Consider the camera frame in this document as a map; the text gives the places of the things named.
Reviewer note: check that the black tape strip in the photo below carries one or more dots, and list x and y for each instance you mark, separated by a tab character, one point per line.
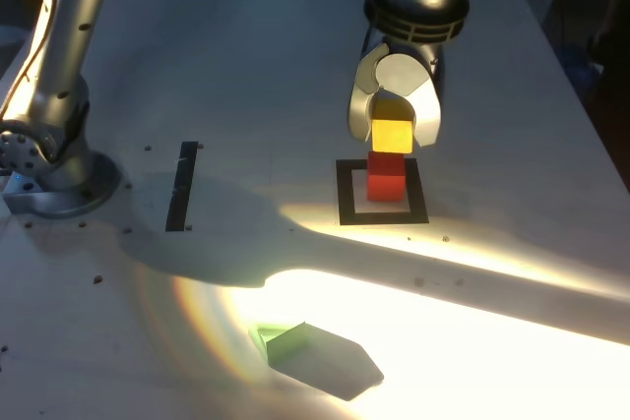
179	194

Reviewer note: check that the red cube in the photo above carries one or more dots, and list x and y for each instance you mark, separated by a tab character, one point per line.
386	184

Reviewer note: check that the black tape square outline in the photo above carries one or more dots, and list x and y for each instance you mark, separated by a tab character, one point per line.
344	194

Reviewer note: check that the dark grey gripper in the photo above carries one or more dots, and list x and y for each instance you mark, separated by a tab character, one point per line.
438	63

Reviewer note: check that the person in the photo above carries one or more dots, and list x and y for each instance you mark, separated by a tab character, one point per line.
615	85

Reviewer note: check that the yellow cube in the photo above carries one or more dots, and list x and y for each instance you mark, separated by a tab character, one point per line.
391	137

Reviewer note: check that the blue object beside table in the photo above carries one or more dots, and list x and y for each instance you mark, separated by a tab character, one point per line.
581	68

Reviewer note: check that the green cube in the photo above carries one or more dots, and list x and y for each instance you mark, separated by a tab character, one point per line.
288	343

